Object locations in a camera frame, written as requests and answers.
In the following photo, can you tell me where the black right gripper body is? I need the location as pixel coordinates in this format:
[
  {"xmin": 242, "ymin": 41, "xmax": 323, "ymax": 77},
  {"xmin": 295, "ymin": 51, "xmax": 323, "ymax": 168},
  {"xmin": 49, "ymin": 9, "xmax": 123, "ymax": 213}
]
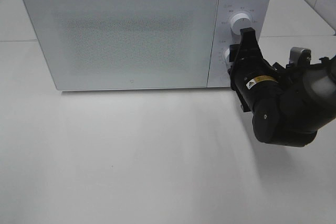
[{"xmin": 228, "ymin": 55, "xmax": 278, "ymax": 113}]

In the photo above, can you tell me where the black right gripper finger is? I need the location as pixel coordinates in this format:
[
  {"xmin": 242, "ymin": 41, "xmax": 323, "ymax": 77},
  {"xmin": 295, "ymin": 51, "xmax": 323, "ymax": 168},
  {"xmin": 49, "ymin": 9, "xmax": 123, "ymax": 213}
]
[
  {"xmin": 235, "ymin": 27, "xmax": 263, "ymax": 61},
  {"xmin": 228, "ymin": 44, "xmax": 240, "ymax": 63}
]

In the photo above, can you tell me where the upper white power knob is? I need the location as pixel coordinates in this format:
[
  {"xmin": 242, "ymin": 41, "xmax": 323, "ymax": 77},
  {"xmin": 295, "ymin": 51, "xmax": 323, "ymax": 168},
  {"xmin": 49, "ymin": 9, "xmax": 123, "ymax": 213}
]
[{"xmin": 229, "ymin": 12, "xmax": 253, "ymax": 35}]

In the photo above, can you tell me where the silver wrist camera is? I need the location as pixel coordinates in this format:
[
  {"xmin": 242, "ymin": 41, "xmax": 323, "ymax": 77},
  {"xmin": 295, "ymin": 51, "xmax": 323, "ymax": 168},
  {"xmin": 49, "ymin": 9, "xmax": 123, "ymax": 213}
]
[{"xmin": 289, "ymin": 47, "xmax": 311, "ymax": 67}]

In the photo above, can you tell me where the white timer knob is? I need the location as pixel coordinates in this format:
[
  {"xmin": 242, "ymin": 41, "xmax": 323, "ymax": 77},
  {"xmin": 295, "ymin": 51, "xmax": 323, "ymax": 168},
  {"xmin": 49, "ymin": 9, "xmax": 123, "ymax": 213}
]
[{"xmin": 222, "ymin": 48, "xmax": 231, "ymax": 66}]

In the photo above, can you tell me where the white microwave door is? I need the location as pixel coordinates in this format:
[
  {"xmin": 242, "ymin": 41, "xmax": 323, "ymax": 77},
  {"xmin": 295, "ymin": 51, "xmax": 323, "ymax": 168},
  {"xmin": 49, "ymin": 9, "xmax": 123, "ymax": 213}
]
[{"xmin": 23, "ymin": 0, "xmax": 218, "ymax": 91}]

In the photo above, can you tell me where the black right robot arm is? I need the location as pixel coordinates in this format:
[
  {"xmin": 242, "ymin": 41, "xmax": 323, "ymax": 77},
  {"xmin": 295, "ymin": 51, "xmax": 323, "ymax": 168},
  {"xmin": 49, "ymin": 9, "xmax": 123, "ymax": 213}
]
[{"xmin": 228, "ymin": 28, "xmax": 335, "ymax": 147}]

